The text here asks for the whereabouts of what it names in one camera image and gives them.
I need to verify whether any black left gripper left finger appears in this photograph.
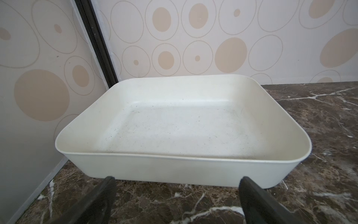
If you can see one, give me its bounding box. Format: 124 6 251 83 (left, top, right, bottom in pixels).
51 176 117 224

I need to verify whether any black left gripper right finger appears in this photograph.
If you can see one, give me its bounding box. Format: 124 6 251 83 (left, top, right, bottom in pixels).
238 176 303 224

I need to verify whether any white plastic bin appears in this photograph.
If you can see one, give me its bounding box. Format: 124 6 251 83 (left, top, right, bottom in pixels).
55 74 312 189

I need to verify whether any black corner frame post left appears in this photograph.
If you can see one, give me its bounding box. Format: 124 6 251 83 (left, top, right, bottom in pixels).
74 0 118 88

